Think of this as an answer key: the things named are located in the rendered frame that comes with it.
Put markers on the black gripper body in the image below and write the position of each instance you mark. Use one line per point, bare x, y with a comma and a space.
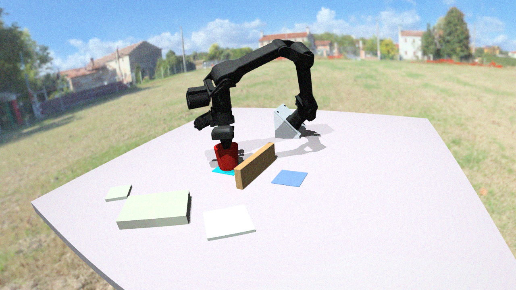
223, 117

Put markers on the tan wooden bar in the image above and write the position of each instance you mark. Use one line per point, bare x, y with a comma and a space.
253, 166

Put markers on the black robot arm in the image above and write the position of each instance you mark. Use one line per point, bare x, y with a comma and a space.
228, 73

